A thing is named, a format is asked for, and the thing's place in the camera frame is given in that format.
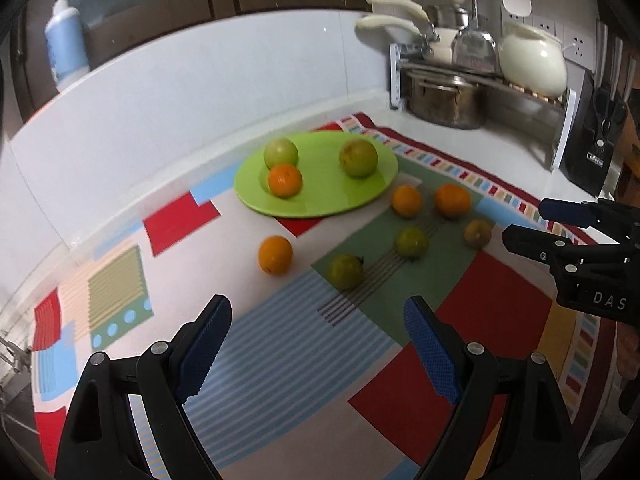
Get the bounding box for steel kettle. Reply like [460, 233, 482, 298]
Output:
[451, 25, 501, 70]

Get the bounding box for light green citrus fruit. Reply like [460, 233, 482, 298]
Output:
[263, 138, 300, 170]

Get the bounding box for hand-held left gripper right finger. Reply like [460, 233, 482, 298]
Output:
[403, 295, 582, 480]

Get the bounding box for large green citrus fruit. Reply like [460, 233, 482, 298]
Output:
[339, 138, 379, 179]

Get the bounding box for white ceramic pot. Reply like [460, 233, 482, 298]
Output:
[498, 23, 569, 99]

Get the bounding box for black handled knife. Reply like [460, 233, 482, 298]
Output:
[608, 37, 626, 97]
[595, 20, 609, 89]

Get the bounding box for blue pump bottle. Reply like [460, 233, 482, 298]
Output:
[44, 0, 91, 94]

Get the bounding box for black scissors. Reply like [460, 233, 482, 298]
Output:
[590, 87, 629, 132]

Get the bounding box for small metal fixture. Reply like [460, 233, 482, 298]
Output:
[0, 330, 34, 377]

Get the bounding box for steel pot with cream knob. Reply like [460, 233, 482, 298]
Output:
[425, 0, 472, 29]

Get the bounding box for metal dish rack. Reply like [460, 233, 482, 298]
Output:
[389, 42, 577, 172]

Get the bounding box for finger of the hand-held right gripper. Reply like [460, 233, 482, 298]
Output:
[502, 224, 640, 274]
[539, 198, 640, 244]

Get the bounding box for white wall socket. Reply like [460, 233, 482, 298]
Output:
[562, 25, 597, 66]
[532, 10, 564, 37]

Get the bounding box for small orange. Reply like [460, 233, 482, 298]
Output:
[268, 163, 304, 198]

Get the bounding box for green round plate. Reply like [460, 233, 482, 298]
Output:
[234, 131, 399, 219]

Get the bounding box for cream handled saucepan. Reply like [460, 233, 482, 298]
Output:
[355, 14, 457, 62]

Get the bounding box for stainless steel pot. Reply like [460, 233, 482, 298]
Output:
[402, 72, 489, 131]

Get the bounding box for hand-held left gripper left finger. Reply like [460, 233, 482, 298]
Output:
[54, 294, 233, 480]

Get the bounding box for brownish green citrus fruit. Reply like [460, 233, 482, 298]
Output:
[464, 219, 494, 249]

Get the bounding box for colourful patchwork mat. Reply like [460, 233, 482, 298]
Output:
[31, 112, 618, 480]

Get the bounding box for black knife block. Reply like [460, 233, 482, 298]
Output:
[560, 71, 629, 199]

